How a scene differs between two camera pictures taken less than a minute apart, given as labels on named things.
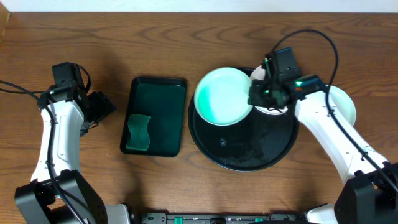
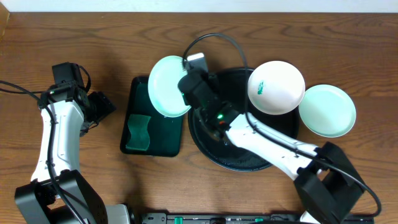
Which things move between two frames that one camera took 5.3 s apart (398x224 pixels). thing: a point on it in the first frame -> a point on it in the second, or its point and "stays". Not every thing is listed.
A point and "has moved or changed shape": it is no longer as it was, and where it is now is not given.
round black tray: x=255 y=142 stays
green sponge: x=137 y=124 stays
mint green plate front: x=221 y=96 has moved or changed shape
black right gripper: x=253 y=96 -> x=213 y=81
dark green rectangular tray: x=163 y=99 stays
